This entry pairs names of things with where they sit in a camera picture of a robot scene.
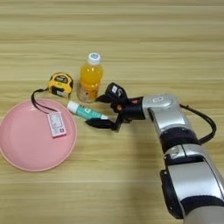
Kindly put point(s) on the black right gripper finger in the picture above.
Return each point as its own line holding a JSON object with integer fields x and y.
{"x": 100, "y": 123}
{"x": 103, "y": 98}

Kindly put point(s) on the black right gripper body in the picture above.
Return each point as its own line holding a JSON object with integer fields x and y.
{"x": 131, "y": 109}

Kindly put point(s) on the white green glue stick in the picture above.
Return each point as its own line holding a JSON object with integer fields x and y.
{"x": 83, "y": 110}

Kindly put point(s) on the orange juice bottle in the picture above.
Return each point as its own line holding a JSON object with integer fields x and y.
{"x": 90, "y": 77}

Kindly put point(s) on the pink round plate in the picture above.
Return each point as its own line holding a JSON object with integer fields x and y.
{"x": 26, "y": 137}

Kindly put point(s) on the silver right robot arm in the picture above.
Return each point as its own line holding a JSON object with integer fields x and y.
{"x": 180, "y": 163}

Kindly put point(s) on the small pink white box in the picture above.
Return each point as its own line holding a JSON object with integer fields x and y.
{"x": 57, "y": 124}

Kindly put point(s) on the yellow black tape measure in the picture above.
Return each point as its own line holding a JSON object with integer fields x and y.
{"x": 60, "y": 83}

